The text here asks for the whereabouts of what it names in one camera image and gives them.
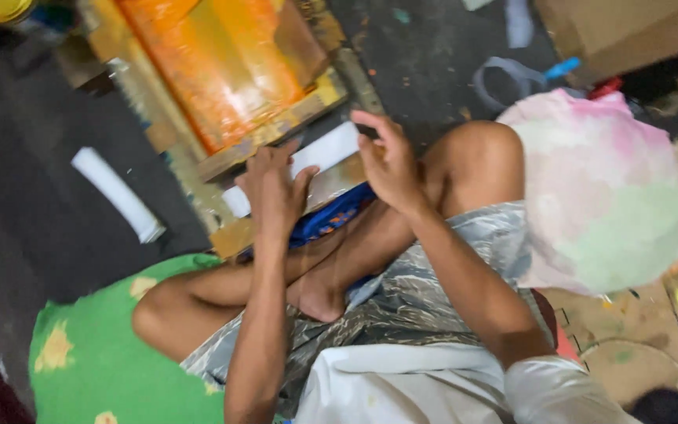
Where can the white shirt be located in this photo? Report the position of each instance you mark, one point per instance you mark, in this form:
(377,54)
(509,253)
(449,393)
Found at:
(409,383)

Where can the green flowered cushion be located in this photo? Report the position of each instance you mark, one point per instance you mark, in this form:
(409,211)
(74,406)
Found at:
(92,359)

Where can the white paper scrap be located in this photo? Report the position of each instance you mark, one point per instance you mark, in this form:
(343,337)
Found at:
(518,20)

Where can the stained cardboard floor sheet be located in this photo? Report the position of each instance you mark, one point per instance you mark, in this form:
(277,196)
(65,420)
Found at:
(627,335)

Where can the grey tape loop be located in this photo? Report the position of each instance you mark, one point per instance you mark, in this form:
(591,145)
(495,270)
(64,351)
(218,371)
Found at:
(507,73)

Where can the white paper strip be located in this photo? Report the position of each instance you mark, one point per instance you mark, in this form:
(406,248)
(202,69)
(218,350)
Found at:
(330,150)

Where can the brown cardboard box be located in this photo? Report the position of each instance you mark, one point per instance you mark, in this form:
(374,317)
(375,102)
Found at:
(621,32)

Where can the person's left leg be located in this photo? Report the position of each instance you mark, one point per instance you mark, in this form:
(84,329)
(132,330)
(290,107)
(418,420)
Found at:
(198,306)

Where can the red plastic object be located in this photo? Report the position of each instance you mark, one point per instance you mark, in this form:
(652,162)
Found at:
(604,88)

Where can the white paper roll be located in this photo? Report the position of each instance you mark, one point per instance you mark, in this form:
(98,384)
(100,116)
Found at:
(116,193)

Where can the pastel stained plastic bag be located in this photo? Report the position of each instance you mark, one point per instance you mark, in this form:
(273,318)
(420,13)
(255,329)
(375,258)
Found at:
(604,200)

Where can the person's right hand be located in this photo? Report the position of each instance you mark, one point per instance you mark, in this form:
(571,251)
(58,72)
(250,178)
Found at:
(395,174)

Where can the yellow container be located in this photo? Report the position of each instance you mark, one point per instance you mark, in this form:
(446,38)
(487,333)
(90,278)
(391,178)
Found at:
(0,9)

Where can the grey camouflage shorts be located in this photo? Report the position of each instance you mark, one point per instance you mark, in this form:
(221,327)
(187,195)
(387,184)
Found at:
(409,294)

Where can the wooden screen printing frame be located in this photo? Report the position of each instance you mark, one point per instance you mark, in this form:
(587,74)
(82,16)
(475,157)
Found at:
(221,76)

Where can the person's left hand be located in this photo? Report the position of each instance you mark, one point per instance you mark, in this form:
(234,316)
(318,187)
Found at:
(273,197)

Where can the person's right leg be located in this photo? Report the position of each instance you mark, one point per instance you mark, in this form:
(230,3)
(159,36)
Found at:
(462,165)

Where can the person's leg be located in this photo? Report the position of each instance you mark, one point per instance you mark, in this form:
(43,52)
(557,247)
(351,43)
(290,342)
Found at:
(198,306)
(462,165)

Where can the blue patterned cloth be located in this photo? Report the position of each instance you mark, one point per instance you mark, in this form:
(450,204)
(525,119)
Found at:
(327,219)

